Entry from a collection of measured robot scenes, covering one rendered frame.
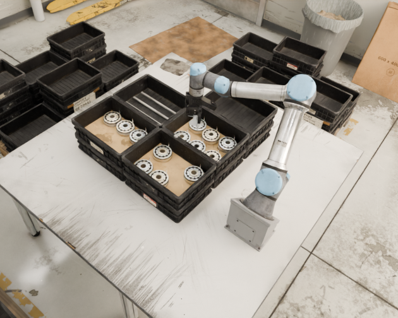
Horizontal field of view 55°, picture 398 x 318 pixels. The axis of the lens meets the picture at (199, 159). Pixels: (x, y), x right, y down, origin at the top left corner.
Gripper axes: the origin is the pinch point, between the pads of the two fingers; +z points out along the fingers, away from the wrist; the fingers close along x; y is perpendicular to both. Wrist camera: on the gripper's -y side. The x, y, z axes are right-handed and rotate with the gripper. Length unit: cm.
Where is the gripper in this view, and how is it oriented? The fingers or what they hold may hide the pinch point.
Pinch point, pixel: (198, 123)
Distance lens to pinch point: 203.0
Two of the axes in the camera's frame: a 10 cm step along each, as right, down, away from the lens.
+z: -0.6, 7.0, 7.1
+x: 1.0, 7.1, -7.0
